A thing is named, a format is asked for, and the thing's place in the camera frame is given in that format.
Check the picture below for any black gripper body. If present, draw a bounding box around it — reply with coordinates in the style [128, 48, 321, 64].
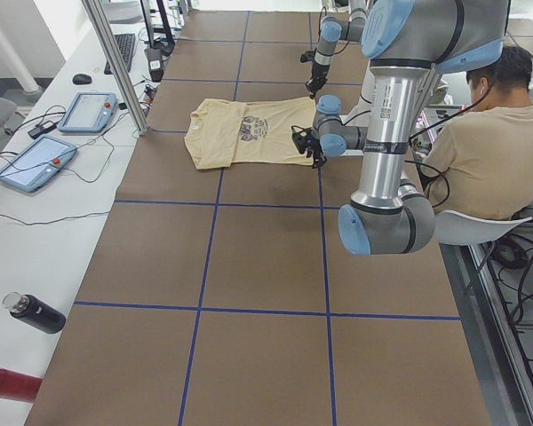
[299, 50, 330, 99]
[290, 125, 327, 169]

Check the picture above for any cream long-sleeve printed shirt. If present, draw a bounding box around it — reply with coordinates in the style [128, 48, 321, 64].
[185, 97, 315, 170]

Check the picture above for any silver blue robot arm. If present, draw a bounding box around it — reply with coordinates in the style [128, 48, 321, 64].
[292, 1, 510, 256]
[299, 1, 374, 99]

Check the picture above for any white chair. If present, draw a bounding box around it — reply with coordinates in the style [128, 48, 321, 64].
[434, 209, 532, 246]

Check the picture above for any person in beige shirt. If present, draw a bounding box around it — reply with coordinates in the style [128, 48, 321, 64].
[422, 45, 533, 220]

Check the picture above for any black keyboard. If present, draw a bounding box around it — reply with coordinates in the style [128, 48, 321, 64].
[114, 33, 136, 72]

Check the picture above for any blue teach pendant far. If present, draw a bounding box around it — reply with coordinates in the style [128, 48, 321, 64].
[57, 92, 118, 134]

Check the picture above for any blue teach pendant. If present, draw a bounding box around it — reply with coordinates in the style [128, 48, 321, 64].
[57, 92, 118, 134]
[0, 135, 77, 193]

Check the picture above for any black computer mouse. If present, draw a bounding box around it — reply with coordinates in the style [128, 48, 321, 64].
[72, 73, 92, 85]

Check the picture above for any blue teach pendant near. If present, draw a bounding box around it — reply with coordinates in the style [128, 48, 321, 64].
[0, 135, 77, 193]

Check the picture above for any black bottle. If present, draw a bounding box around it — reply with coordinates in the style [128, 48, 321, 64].
[3, 292, 66, 334]

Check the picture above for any red bottle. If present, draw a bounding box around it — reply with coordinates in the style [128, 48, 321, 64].
[0, 367, 42, 403]

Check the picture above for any aluminium frame post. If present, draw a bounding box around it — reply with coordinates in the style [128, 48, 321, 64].
[82, 0, 147, 136]

